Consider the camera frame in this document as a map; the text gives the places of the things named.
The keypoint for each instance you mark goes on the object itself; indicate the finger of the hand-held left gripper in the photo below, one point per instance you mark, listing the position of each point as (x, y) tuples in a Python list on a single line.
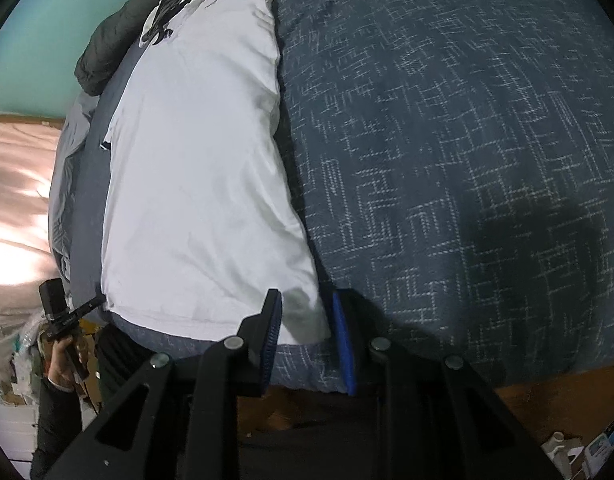
[(89, 305)]

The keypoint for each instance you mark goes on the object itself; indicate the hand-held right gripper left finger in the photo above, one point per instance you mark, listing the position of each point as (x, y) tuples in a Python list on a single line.
[(269, 345)]

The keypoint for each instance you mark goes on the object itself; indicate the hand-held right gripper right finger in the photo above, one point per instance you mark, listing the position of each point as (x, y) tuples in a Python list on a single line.
[(344, 345)]

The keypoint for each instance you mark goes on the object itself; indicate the white polo shirt black collar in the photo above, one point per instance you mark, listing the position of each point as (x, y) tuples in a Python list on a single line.
[(197, 185)]

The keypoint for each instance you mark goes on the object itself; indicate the person's left forearm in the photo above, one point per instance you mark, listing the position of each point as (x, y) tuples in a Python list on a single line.
[(57, 430)]

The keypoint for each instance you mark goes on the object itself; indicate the person's left hand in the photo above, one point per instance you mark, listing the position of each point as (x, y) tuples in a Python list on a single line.
[(59, 365)]

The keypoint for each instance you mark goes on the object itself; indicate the pile of plastic bags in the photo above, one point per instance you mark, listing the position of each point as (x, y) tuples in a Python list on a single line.
[(27, 355)]

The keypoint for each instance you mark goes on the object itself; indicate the person's leg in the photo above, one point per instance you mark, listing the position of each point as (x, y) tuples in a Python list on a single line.
[(122, 365)]

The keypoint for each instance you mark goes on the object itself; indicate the pink curtain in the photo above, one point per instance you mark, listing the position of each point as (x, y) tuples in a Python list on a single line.
[(17, 210)]

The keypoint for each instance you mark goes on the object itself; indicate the light grey sheet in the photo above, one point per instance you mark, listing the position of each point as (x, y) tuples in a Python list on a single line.
[(67, 185)]

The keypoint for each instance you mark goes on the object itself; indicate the white plastic bottle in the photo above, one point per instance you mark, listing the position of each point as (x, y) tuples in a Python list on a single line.
[(559, 447)]

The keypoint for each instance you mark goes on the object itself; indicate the dark grey rolled duvet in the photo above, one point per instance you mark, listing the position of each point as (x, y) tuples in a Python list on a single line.
[(112, 45)]

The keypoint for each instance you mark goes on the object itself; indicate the white and blue box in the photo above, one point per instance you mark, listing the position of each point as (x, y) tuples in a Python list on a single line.
[(602, 447)]

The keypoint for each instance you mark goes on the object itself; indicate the dark grey garment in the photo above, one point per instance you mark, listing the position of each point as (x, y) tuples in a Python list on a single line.
[(159, 15)]

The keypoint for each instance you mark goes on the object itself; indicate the wooden window frame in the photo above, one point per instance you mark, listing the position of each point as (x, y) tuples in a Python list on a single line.
[(27, 119)]

